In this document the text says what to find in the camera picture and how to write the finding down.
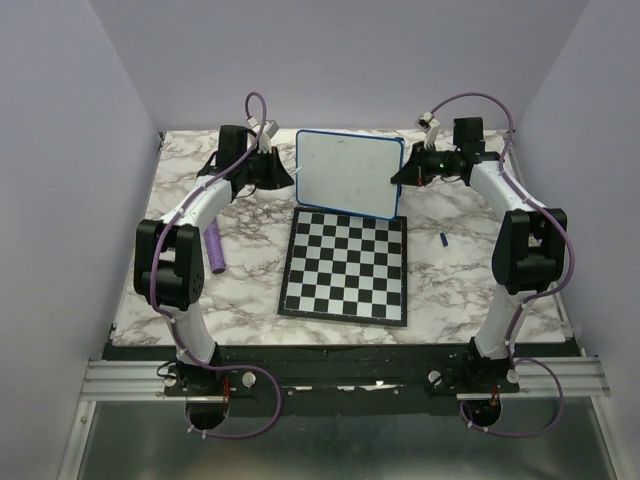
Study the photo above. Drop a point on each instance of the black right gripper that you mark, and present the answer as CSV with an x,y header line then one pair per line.
x,y
412,173

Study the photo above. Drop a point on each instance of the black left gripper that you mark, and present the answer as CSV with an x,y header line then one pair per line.
x,y
278,177

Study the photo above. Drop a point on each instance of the blue framed whiteboard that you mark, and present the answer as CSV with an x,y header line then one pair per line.
x,y
348,173

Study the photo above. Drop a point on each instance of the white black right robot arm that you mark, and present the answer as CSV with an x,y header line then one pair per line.
x,y
528,256

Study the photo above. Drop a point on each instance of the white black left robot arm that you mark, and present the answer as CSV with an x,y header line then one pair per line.
x,y
168,260

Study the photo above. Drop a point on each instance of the purple glitter microphone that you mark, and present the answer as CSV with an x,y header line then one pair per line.
x,y
212,242

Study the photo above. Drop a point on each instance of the black white chessboard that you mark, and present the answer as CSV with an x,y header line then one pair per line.
x,y
346,268

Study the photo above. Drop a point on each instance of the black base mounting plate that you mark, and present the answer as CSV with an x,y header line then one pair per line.
x,y
313,381

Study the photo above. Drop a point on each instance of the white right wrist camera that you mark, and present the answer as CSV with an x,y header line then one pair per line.
x,y
428,123

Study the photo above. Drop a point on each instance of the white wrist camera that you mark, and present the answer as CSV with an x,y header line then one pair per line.
x,y
428,123
265,140

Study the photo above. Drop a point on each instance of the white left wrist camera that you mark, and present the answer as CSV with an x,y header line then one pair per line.
x,y
265,140

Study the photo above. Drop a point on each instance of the aluminium frame rail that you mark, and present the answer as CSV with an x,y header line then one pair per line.
x,y
558,425

